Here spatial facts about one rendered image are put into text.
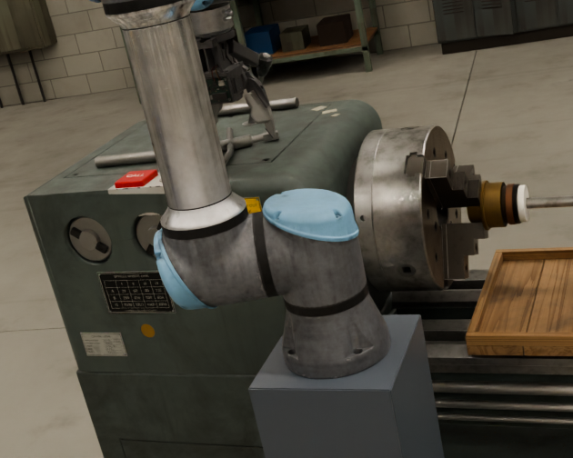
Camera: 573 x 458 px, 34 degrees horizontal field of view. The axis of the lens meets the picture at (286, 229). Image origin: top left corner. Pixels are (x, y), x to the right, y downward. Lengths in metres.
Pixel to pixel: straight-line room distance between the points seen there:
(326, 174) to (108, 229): 0.42
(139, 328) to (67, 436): 1.71
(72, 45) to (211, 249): 8.31
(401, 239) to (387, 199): 0.08
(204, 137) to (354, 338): 0.33
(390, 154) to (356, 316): 0.52
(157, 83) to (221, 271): 0.25
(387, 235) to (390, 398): 0.51
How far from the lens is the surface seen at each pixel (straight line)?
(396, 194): 1.65
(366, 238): 1.68
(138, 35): 1.15
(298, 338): 1.26
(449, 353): 1.75
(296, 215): 1.18
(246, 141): 1.77
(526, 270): 1.95
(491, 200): 1.73
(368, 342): 1.25
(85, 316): 1.90
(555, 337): 1.67
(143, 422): 1.97
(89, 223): 1.79
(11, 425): 3.73
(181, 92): 1.15
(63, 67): 9.56
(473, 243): 1.76
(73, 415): 3.64
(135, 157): 1.84
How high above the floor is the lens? 1.74
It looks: 21 degrees down
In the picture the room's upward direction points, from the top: 12 degrees counter-clockwise
